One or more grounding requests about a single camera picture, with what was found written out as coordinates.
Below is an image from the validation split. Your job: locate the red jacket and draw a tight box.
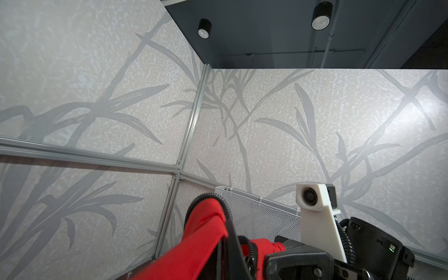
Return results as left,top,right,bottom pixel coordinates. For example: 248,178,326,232
134,192,281,280

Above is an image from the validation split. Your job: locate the white wire mesh basket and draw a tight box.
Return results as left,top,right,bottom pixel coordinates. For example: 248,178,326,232
215,186,301,242

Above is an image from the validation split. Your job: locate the black ceiling spotlight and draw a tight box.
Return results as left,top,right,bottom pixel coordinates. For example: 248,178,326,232
311,1,334,31
197,18,212,39

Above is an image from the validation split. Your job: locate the aluminium frame rail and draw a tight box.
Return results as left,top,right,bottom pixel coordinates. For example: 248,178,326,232
1,64,218,260

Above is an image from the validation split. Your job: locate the black ceiling spotlight right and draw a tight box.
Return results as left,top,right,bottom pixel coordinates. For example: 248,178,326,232
311,1,334,31

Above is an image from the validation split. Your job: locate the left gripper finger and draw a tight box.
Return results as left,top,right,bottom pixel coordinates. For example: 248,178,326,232
206,220,253,280

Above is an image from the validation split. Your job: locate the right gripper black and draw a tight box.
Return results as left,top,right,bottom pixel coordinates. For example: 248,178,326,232
263,236,379,280

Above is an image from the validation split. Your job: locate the black ceiling spotlight left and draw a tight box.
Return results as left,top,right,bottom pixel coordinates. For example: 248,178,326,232
197,18,212,39

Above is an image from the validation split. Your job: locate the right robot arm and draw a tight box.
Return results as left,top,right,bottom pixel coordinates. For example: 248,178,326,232
258,217,415,280

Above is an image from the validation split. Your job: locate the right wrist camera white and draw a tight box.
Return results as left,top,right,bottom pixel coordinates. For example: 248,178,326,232
296,183,347,261

